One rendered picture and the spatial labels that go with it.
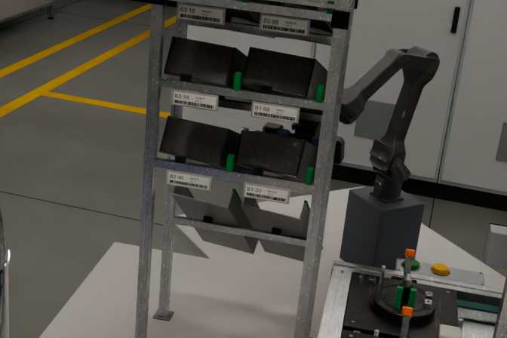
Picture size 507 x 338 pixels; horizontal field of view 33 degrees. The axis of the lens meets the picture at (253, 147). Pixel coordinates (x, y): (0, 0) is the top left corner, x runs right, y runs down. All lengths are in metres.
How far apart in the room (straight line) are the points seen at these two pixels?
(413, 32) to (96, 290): 3.05
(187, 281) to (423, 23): 2.90
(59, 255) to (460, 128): 2.28
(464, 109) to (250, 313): 3.01
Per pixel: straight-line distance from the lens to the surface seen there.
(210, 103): 1.55
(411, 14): 4.72
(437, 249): 2.45
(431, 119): 4.85
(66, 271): 3.88
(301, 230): 1.77
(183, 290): 2.08
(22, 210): 4.44
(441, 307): 1.94
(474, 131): 4.86
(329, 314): 1.85
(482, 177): 4.95
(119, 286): 2.08
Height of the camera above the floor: 1.92
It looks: 21 degrees down
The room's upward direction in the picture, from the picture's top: 6 degrees clockwise
